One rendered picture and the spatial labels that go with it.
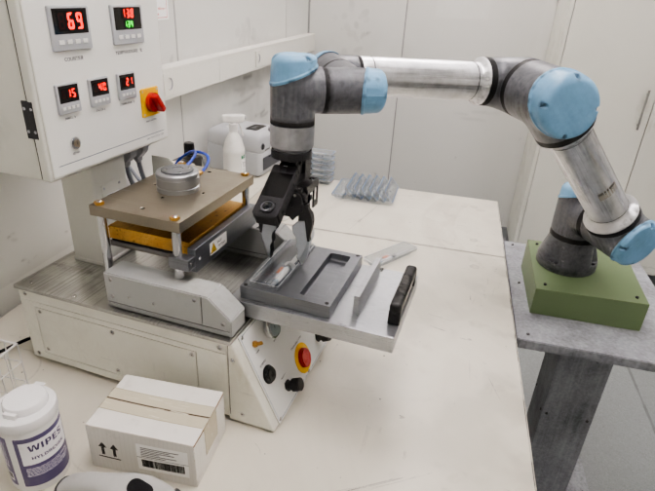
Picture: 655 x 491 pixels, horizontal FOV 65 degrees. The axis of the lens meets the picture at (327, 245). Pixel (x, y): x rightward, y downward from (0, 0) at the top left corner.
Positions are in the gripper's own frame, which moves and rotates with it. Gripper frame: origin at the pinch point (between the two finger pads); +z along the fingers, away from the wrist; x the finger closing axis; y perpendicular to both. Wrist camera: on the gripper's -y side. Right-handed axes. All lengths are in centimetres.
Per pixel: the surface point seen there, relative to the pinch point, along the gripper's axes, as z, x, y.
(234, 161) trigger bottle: 13, 55, 84
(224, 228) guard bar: -4.0, 11.6, -1.4
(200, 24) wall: -31, 78, 102
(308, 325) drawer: 5.9, -9.1, -11.0
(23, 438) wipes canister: 15.4, 23.0, -40.4
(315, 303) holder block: 1.9, -9.8, -10.0
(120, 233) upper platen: -3.5, 27.8, -10.1
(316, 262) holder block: 1.7, -5.1, 3.3
